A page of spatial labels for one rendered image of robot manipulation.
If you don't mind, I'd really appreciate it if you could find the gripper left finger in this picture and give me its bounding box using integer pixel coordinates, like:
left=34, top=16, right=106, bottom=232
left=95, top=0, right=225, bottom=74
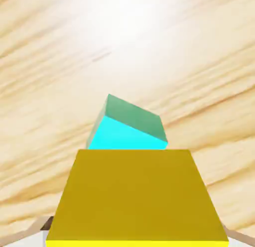
left=0, top=215, right=55, bottom=247

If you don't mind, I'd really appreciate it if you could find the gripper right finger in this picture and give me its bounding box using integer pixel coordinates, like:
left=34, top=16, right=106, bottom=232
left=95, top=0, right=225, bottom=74
left=222, top=224, right=255, bottom=247

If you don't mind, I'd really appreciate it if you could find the small yellow cube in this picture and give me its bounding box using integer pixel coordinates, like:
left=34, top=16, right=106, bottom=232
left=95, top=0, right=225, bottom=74
left=45, top=148, right=230, bottom=247

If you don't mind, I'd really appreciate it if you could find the small cyan cube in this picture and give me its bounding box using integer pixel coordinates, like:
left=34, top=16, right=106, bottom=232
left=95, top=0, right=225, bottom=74
left=85, top=93, right=169, bottom=150

